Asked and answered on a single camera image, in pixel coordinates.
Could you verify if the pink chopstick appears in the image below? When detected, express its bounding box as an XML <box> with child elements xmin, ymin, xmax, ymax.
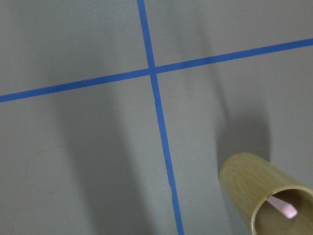
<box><xmin>267</xmin><ymin>196</ymin><xmax>298</xmax><ymax>219</ymax></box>

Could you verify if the bamboo cylindrical cup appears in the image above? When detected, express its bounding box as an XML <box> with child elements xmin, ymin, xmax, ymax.
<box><xmin>219</xmin><ymin>152</ymin><xmax>313</xmax><ymax>235</ymax></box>

